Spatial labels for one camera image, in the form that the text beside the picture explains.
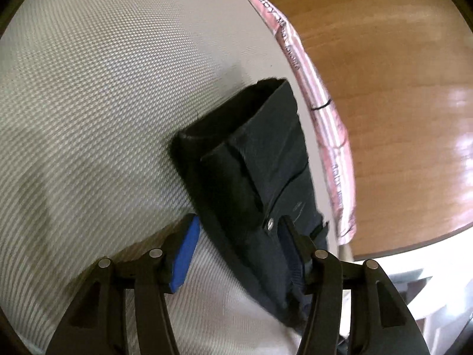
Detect black pants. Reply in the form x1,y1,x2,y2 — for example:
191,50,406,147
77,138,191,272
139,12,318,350
170,79,328,331

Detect pink striped pillow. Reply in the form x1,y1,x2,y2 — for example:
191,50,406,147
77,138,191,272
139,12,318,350
248,0,357,245

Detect beige mattress cover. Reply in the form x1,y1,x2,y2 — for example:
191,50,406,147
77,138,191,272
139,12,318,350
1,0,338,354

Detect wooden headboard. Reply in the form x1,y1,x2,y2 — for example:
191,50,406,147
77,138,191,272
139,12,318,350
271,0,472,259

